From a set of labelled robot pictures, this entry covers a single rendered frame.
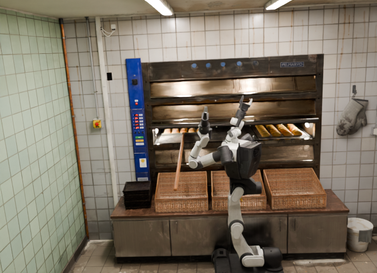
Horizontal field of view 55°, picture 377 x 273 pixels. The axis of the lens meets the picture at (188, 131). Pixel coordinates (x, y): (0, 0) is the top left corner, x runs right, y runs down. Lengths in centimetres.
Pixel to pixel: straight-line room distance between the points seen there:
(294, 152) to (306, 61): 101
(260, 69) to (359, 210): 202
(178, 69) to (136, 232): 179
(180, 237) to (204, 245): 26
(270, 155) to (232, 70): 105
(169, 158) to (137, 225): 83
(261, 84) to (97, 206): 237
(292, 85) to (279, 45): 45
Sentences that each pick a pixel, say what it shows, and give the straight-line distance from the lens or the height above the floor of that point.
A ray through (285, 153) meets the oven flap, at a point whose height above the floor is 102.
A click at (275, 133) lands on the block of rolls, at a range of 426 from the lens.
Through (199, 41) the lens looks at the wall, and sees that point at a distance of 392.
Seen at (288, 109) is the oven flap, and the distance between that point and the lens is 407.
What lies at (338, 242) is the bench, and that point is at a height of 22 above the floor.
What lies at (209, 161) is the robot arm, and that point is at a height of 130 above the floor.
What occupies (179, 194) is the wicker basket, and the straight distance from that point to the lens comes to 415.
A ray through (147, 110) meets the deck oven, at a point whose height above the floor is 158.
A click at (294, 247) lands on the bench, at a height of 17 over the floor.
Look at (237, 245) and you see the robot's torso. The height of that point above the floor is 42.
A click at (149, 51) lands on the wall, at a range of 396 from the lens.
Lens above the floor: 222
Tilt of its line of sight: 13 degrees down
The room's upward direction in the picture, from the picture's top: 3 degrees counter-clockwise
